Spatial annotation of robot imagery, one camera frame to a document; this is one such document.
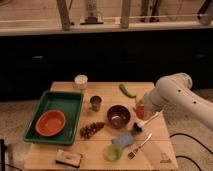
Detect white paper cup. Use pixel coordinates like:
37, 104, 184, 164
74, 75, 88, 90

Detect green chili pepper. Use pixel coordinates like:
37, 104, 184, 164
119, 84, 136, 98

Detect dark purple bowl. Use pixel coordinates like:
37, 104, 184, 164
107, 105, 131, 129

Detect orange bowl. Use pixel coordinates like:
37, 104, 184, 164
35, 110, 66, 137

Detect small metal cup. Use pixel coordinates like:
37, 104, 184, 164
90, 96, 102, 112

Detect wooden block eraser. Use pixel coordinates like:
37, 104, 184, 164
55, 149, 83, 168

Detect green plastic cup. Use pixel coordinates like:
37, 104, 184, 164
104, 144, 122, 161

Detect white handled black brush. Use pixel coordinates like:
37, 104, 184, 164
133, 112, 160, 132

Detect blue sponge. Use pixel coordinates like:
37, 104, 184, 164
112, 133, 134, 149

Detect dark grape bunch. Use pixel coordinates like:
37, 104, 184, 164
80, 122, 105, 139

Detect black cable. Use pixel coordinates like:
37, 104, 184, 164
169, 132, 213, 171

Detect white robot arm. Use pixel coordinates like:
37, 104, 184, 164
135, 73, 213, 131

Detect wooden table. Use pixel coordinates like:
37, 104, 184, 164
24, 82, 178, 171

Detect metal fork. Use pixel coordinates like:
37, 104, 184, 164
128, 133, 152, 159

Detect green plastic tray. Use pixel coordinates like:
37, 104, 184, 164
24, 91, 84, 145

